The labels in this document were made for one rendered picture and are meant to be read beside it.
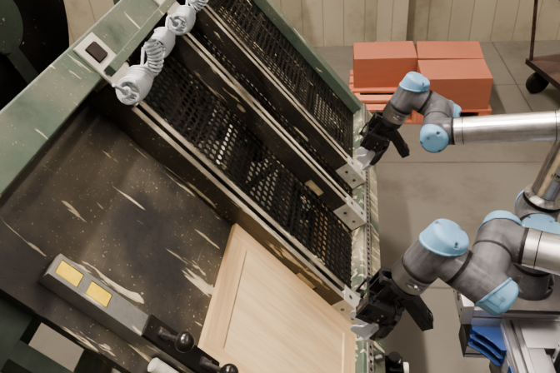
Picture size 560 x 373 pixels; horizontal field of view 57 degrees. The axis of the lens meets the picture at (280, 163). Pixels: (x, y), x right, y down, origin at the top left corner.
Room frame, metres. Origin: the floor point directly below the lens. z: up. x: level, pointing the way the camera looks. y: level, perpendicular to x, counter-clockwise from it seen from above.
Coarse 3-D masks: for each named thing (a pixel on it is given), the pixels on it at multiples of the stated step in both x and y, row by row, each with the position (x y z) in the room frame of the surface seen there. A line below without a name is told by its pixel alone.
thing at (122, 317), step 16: (64, 256) 0.71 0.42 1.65; (48, 272) 0.67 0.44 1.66; (80, 272) 0.70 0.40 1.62; (48, 288) 0.67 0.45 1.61; (64, 288) 0.66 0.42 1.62; (80, 288) 0.67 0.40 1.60; (80, 304) 0.66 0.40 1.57; (96, 304) 0.66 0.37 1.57; (112, 304) 0.68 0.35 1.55; (128, 304) 0.69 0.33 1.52; (96, 320) 0.66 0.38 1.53; (112, 320) 0.65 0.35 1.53; (128, 320) 0.66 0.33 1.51; (144, 320) 0.68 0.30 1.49; (128, 336) 0.65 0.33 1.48; (144, 352) 0.65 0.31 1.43; (160, 352) 0.64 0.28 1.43; (176, 368) 0.64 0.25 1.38
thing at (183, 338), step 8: (160, 328) 0.67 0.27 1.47; (160, 336) 0.65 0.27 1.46; (168, 336) 0.64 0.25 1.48; (176, 336) 0.61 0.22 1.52; (184, 336) 0.60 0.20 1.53; (192, 336) 0.60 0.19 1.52; (176, 344) 0.59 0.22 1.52; (184, 344) 0.59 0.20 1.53; (192, 344) 0.59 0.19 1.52; (184, 352) 0.58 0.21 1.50
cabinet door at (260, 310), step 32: (224, 256) 0.99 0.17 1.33; (256, 256) 1.04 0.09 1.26; (224, 288) 0.88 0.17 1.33; (256, 288) 0.95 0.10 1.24; (288, 288) 1.02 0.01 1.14; (224, 320) 0.80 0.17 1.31; (256, 320) 0.86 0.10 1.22; (288, 320) 0.92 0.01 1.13; (320, 320) 0.99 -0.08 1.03; (224, 352) 0.72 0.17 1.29; (256, 352) 0.77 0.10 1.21; (288, 352) 0.82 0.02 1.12; (320, 352) 0.88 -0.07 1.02; (352, 352) 0.95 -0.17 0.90
